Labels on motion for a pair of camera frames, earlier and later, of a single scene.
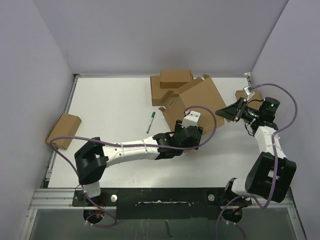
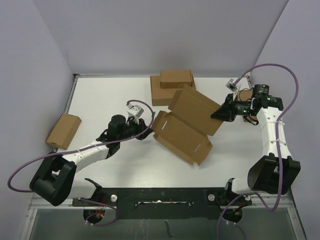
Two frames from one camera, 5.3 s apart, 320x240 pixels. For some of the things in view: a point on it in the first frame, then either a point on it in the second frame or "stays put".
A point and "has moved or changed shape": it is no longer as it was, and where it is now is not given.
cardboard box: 200,95 has moved or changed shape
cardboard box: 66,125 stays put
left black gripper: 179,124 → 140,127
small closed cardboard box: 174,79 stays put
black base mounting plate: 132,203 stays put
